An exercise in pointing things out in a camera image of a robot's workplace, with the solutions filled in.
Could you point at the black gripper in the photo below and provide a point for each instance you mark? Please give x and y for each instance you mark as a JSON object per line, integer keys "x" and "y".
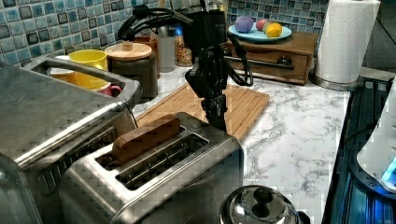
{"x": 208, "y": 78}

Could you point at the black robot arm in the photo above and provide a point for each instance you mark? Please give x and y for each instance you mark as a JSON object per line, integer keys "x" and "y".
{"x": 207, "y": 29}

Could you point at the stainless steel toaster oven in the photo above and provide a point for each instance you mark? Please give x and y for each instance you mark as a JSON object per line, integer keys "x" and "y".
{"x": 46, "y": 125}

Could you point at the bamboo cutting board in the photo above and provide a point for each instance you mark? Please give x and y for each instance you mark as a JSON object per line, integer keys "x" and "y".
{"x": 244, "y": 106}

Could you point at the glass jar with grains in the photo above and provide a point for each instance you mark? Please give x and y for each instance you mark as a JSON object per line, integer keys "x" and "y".
{"x": 182, "y": 52}

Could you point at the dark grey canister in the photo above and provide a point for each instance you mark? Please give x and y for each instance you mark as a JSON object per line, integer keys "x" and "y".
{"x": 143, "y": 70}

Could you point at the light blue plate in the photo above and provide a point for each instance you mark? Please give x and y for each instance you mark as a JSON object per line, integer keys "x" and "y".
{"x": 256, "y": 36}

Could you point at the purple toy fruit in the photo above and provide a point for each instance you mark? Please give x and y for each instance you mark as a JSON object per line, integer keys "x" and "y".
{"x": 243, "y": 24}

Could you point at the wooden drawer box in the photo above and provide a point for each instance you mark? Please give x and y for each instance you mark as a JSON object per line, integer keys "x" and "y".
{"x": 287, "y": 60}

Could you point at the red toy apple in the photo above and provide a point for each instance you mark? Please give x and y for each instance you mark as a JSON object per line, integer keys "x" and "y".
{"x": 260, "y": 24}

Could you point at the yellow toy lemon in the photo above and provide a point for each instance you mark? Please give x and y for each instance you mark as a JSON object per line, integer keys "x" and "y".
{"x": 273, "y": 30}

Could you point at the brown bread slice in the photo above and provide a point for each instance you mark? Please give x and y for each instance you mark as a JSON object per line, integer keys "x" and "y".
{"x": 139, "y": 141}

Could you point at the pink mug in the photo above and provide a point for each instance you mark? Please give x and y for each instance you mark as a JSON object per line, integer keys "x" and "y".
{"x": 109, "y": 89}

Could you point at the wooden canister lid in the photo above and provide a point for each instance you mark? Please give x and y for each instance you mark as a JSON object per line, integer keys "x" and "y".
{"x": 128, "y": 51}

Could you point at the steel kettle lid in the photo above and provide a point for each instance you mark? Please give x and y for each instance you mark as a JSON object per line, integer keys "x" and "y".
{"x": 255, "y": 204}

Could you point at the yellow mug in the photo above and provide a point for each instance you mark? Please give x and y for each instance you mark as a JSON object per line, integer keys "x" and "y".
{"x": 90, "y": 64}

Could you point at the steel paper towel base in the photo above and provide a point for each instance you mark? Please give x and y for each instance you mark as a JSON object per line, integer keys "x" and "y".
{"x": 334, "y": 86}

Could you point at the white paper towel roll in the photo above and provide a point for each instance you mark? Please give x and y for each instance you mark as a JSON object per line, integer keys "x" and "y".
{"x": 345, "y": 36}

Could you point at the white appliance with blue light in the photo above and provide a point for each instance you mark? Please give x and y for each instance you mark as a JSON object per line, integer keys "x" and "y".
{"x": 377, "y": 157}

